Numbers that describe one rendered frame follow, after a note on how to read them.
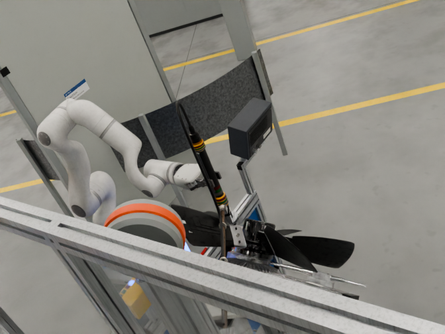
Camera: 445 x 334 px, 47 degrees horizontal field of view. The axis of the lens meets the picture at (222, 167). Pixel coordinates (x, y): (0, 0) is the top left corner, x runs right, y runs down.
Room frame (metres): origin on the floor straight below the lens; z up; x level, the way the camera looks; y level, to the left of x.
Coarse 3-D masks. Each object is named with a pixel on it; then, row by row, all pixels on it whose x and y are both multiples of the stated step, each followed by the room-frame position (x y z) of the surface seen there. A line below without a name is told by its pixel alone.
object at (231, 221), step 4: (224, 208) 1.43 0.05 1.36; (228, 208) 1.45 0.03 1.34; (224, 212) 1.42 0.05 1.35; (228, 212) 1.43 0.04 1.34; (232, 212) 1.50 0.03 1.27; (224, 216) 1.43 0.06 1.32; (228, 216) 1.44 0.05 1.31; (236, 216) 1.47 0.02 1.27; (228, 220) 1.44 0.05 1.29; (232, 220) 1.45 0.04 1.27; (236, 220) 1.45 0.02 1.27; (232, 224) 1.44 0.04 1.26
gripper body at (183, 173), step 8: (176, 168) 1.58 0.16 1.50; (184, 168) 1.57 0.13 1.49; (192, 168) 1.55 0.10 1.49; (176, 176) 1.55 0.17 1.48; (184, 176) 1.53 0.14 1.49; (192, 176) 1.51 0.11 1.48; (200, 176) 1.52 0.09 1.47; (176, 184) 1.55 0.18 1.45; (184, 184) 1.52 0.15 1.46; (192, 184) 1.51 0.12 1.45
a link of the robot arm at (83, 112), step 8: (64, 104) 1.90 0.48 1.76; (72, 104) 1.78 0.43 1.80; (80, 104) 1.76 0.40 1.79; (88, 104) 1.76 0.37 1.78; (72, 112) 1.76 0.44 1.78; (80, 112) 1.74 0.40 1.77; (88, 112) 1.73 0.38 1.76; (96, 112) 1.74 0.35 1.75; (104, 112) 1.76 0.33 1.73; (72, 120) 1.77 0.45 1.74; (80, 120) 1.74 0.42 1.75; (88, 120) 1.72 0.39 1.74; (96, 120) 1.72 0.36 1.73; (104, 120) 1.72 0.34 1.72; (112, 120) 1.73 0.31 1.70; (88, 128) 1.73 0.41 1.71; (96, 128) 1.71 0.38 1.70; (104, 128) 1.70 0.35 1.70
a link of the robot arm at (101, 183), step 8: (96, 176) 1.94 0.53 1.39; (104, 176) 1.95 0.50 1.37; (96, 184) 1.90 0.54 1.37; (104, 184) 1.91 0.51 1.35; (112, 184) 1.94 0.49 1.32; (96, 192) 1.87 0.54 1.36; (104, 192) 1.89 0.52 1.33; (112, 192) 1.92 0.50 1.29; (104, 200) 1.92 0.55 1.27; (112, 200) 1.91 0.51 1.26; (104, 208) 1.91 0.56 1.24; (112, 208) 1.89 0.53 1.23; (96, 216) 1.89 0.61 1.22; (104, 216) 1.87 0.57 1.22
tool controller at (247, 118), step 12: (252, 108) 2.24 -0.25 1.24; (264, 108) 2.22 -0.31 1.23; (240, 120) 2.17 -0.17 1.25; (252, 120) 2.15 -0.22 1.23; (264, 120) 2.20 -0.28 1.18; (228, 132) 2.16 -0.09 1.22; (240, 132) 2.10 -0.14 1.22; (252, 132) 2.12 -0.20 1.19; (264, 132) 2.22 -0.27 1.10; (240, 144) 2.12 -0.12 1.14; (252, 144) 2.12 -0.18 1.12; (240, 156) 2.15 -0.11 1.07
